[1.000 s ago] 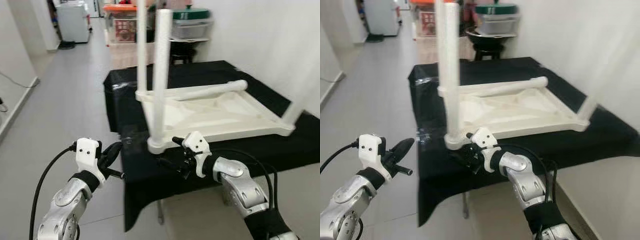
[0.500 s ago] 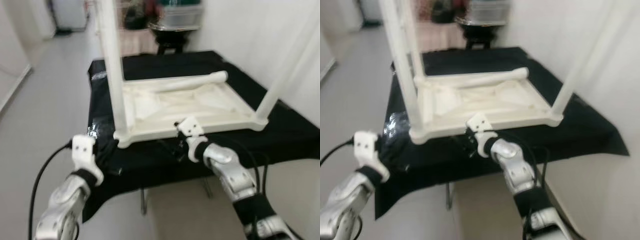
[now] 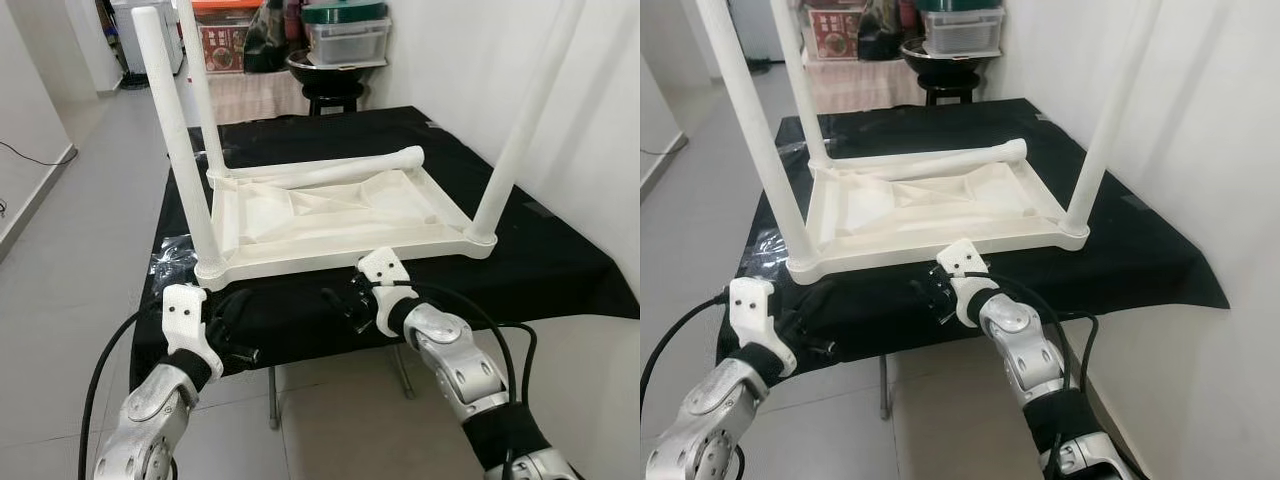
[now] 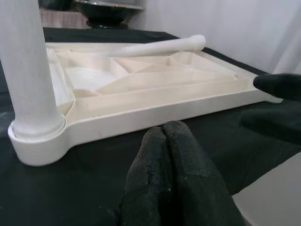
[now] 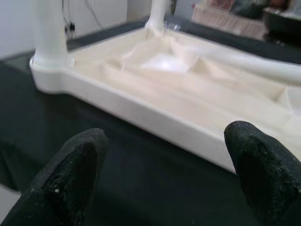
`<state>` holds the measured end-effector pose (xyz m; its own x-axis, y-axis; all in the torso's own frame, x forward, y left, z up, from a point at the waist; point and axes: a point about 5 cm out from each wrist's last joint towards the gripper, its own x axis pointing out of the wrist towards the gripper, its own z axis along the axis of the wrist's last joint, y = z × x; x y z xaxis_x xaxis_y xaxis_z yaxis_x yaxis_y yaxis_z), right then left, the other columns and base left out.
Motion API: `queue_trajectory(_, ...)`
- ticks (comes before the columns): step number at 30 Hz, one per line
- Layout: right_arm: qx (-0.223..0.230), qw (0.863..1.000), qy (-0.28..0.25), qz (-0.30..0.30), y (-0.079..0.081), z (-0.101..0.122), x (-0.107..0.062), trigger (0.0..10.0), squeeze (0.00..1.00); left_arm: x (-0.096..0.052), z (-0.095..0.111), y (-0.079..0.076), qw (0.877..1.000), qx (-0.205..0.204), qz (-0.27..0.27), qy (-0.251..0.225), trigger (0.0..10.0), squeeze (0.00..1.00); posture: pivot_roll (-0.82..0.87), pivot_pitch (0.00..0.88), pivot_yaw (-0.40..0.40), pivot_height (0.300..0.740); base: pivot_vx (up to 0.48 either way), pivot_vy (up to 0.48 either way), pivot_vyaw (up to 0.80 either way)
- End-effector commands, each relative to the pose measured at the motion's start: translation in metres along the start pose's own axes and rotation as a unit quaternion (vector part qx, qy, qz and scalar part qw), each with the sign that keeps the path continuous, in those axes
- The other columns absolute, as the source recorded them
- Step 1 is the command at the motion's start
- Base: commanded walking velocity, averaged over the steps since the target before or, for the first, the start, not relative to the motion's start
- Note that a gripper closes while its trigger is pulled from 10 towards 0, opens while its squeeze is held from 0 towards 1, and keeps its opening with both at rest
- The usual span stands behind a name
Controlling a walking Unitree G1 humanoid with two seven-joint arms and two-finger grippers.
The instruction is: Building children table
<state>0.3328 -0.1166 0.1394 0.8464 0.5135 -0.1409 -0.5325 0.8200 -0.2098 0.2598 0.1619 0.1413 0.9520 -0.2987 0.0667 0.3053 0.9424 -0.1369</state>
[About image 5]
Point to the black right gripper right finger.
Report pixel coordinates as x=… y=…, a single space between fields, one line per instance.
x=270 y=176

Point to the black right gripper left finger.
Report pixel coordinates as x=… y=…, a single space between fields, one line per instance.
x=70 y=176

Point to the white plastic children table top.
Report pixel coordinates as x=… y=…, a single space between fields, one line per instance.
x=164 y=94

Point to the black tablecloth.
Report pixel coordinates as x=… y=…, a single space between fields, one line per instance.
x=47 y=117

